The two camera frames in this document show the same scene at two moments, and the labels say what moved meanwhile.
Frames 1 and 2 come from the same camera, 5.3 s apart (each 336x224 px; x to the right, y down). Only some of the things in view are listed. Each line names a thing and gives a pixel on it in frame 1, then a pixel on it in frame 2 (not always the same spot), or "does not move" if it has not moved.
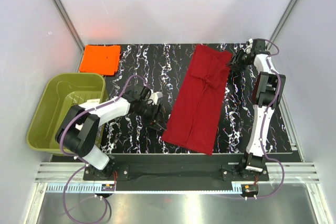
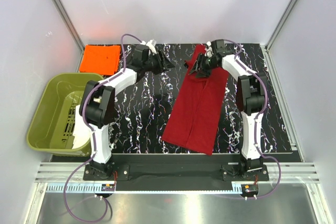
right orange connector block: (250, 189) does not move
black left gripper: (156, 120) -> (164, 64)
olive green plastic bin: (60, 92) does not move
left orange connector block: (108, 187) does not move
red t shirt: (194, 121) does not move
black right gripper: (237, 67) -> (195, 67)
